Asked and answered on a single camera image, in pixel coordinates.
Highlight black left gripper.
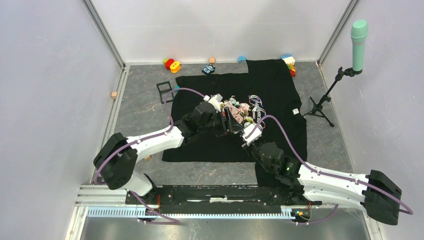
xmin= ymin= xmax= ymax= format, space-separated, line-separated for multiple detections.
xmin=198 ymin=106 xmax=244 ymax=137

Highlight black floral t-shirt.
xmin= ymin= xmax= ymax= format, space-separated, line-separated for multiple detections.
xmin=162 ymin=59 xmax=308 ymax=163

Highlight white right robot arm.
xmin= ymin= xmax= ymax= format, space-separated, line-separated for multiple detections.
xmin=242 ymin=142 xmax=402 ymax=226

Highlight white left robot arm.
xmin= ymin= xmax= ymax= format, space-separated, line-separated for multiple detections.
xmin=93 ymin=102 xmax=254 ymax=204

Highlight blue black toy car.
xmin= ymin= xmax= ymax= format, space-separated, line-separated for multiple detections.
xmin=202 ymin=64 xmax=216 ymax=76

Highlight light blue arch block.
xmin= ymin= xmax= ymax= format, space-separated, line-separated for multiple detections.
xmin=237 ymin=55 xmax=247 ymax=63

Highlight black microphone tripod stand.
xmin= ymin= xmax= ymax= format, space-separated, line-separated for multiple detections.
xmin=303 ymin=67 xmax=363 ymax=128

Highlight red yellow toy rings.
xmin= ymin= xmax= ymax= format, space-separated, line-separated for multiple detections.
xmin=162 ymin=57 xmax=182 ymax=74

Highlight colourful building block stack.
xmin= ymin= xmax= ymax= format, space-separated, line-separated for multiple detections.
xmin=280 ymin=54 xmax=296 ymax=77

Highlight small wooden cube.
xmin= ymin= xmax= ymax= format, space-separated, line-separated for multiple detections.
xmin=110 ymin=91 xmax=118 ymax=100

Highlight mint green microphone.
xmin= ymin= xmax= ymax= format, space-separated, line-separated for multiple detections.
xmin=350 ymin=19 xmax=368 ymax=72

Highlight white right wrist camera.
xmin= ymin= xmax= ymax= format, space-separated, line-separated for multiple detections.
xmin=241 ymin=123 xmax=262 ymax=146

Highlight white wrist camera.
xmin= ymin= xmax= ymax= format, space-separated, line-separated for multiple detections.
xmin=203 ymin=93 xmax=223 ymax=112
xmin=241 ymin=123 xmax=262 ymax=146

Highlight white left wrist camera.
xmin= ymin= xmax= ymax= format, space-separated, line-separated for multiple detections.
xmin=203 ymin=93 xmax=223 ymax=112

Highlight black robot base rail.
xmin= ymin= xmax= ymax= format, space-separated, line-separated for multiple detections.
xmin=141 ymin=185 xmax=322 ymax=214

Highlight black square display frame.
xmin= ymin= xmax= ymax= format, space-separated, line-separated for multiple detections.
xmin=156 ymin=81 xmax=175 ymax=104

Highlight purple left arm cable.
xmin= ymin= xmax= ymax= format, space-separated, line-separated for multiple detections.
xmin=92 ymin=87 xmax=210 ymax=226

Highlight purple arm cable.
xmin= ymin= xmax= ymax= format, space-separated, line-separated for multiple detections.
xmin=92 ymin=87 xmax=210 ymax=226
xmin=253 ymin=114 xmax=414 ymax=227

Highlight white toothed cable strip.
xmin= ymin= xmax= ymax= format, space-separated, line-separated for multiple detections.
xmin=86 ymin=206 xmax=295 ymax=220

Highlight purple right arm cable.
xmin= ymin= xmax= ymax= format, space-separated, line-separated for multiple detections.
xmin=253 ymin=114 xmax=414 ymax=227

